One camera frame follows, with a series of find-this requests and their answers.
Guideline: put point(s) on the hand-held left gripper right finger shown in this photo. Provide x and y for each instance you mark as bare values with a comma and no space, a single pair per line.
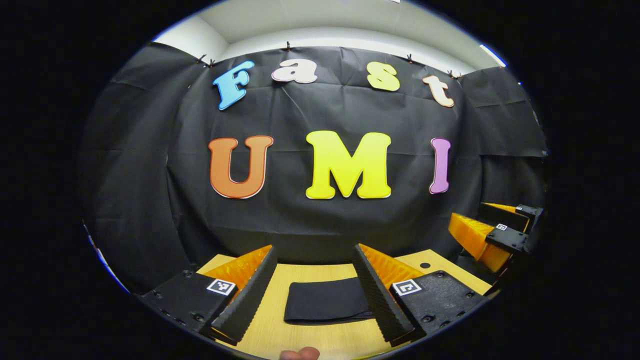
375,297

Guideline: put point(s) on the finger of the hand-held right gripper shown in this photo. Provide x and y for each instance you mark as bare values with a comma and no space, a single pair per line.
505,215
505,239

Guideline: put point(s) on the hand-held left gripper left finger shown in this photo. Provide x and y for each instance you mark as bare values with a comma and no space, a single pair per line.
250,297

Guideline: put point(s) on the black jeans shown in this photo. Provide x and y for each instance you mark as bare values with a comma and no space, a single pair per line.
325,302

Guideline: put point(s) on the black backdrop cloth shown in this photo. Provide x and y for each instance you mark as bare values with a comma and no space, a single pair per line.
300,220

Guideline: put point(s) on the ceiling light strip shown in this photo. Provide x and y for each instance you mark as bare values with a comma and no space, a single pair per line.
493,55

